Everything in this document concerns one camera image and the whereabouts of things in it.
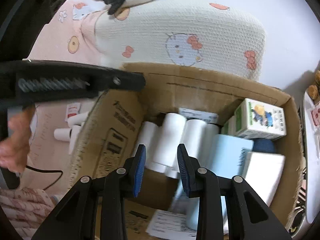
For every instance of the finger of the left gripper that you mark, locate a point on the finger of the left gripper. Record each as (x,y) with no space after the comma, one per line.
(26,82)

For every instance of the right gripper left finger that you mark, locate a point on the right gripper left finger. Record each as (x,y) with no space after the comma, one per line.
(74,217)

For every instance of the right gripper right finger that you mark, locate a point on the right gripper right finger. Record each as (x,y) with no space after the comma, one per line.
(248,215)

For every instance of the white paper roll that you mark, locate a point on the white paper roll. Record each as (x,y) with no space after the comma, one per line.
(77,119)
(148,136)
(63,134)

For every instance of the person's hand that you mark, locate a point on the person's hand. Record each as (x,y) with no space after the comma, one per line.
(15,149)

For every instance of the white roll in box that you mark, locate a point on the white roll in box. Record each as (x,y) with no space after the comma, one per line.
(164,150)
(192,136)

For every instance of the pink Hello Kitty blanket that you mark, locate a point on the pink Hello Kitty blanket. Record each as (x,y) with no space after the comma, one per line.
(68,37)

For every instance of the red white sachet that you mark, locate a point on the red white sachet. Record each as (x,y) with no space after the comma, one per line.
(72,109)

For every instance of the green white small carton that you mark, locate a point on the green white small carton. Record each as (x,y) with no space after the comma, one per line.
(229,128)

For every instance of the cardboard box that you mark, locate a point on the cardboard box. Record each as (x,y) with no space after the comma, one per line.
(182,105)

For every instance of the white green cartoon carton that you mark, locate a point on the white green cartoon carton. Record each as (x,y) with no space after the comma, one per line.
(255,119)

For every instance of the white side table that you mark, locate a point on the white side table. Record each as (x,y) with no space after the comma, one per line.
(311,151)

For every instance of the brown teddy bear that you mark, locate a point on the brown teddy bear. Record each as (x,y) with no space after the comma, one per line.
(314,89)

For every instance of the cream Hello Kitty pillow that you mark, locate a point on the cream Hello Kitty pillow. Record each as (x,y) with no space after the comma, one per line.
(185,33)

